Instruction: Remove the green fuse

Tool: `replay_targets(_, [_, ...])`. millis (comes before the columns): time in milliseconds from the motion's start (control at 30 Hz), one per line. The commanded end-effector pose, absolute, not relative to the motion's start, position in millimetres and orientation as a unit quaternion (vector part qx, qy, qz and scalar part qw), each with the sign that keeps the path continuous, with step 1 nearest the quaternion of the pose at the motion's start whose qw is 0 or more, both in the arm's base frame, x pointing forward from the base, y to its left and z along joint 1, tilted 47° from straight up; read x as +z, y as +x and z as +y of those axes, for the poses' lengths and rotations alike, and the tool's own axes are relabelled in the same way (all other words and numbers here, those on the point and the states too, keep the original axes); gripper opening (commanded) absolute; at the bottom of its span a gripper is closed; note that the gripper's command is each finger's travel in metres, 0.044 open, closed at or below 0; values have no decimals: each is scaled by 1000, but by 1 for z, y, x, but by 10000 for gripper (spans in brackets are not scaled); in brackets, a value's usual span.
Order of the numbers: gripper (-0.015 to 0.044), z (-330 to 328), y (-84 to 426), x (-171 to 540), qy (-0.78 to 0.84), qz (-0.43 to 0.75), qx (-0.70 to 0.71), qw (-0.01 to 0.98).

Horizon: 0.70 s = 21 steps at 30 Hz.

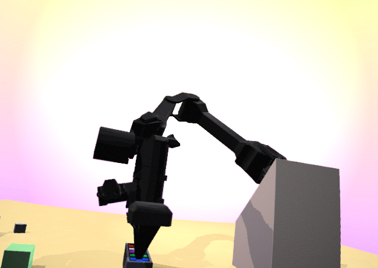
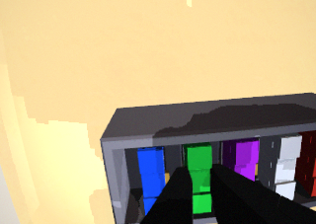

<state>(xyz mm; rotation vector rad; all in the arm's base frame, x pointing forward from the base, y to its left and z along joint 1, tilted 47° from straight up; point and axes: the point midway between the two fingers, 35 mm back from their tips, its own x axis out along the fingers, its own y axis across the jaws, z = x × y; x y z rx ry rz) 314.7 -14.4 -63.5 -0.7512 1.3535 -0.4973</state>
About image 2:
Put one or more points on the grey fuse block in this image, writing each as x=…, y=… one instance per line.
x=284, y=124

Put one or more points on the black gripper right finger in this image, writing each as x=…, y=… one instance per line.
x=239, y=200

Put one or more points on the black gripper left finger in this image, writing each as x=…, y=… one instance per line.
x=174, y=205

